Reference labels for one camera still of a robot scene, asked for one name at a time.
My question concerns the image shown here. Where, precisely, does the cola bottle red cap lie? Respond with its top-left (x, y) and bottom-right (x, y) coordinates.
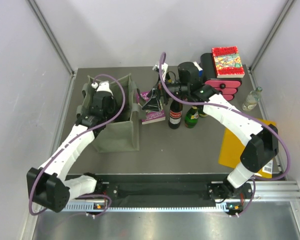
top-left (168, 100), bottom-right (183, 130)

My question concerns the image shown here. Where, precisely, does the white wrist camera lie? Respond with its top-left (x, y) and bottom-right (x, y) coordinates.
top-left (152, 63), bottom-right (169, 80)
top-left (91, 81), bottom-right (113, 96)

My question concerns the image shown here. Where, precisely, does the aluminium frame rail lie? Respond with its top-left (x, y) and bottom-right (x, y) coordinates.
top-left (59, 181), bottom-right (300, 216)

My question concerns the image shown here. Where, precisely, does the blue juice carton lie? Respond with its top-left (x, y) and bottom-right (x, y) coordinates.
top-left (192, 61), bottom-right (203, 78)

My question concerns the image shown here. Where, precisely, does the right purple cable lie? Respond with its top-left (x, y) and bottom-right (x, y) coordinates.
top-left (158, 51), bottom-right (291, 217)

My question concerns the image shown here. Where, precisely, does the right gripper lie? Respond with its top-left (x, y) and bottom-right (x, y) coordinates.
top-left (142, 74), bottom-right (189, 114)

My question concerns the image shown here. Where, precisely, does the black pink drawer unit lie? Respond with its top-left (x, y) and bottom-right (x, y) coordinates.
top-left (200, 53), bottom-right (242, 101)

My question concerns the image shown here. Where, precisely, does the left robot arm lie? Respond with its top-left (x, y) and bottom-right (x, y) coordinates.
top-left (26, 87), bottom-right (118, 216)

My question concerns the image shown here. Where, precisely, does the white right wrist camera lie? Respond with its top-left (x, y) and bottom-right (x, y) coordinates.
top-left (152, 63), bottom-right (169, 80)

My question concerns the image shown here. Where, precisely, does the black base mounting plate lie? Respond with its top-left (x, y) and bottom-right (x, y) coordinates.
top-left (74, 174), bottom-right (255, 207)

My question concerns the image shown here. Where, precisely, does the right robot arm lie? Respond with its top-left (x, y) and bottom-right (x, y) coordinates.
top-left (142, 62), bottom-right (279, 198)

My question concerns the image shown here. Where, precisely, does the red comic book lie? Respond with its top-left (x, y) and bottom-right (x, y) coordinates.
top-left (211, 46), bottom-right (245, 79)

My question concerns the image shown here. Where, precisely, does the green canvas bag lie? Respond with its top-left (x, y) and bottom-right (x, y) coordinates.
top-left (76, 74), bottom-right (145, 153)

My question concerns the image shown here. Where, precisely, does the purple treehouse book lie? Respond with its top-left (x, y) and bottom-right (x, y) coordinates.
top-left (137, 91), bottom-right (166, 125)

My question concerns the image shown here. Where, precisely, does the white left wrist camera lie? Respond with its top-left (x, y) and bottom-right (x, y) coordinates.
top-left (91, 81), bottom-right (113, 96)

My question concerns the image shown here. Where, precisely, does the yellow folder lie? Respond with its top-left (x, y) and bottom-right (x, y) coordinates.
top-left (218, 128), bottom-right (274, 179)

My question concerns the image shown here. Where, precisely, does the clear green-cap bottle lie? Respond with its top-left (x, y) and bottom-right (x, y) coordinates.
top-left (242, 86), bottom-right (263, 111)

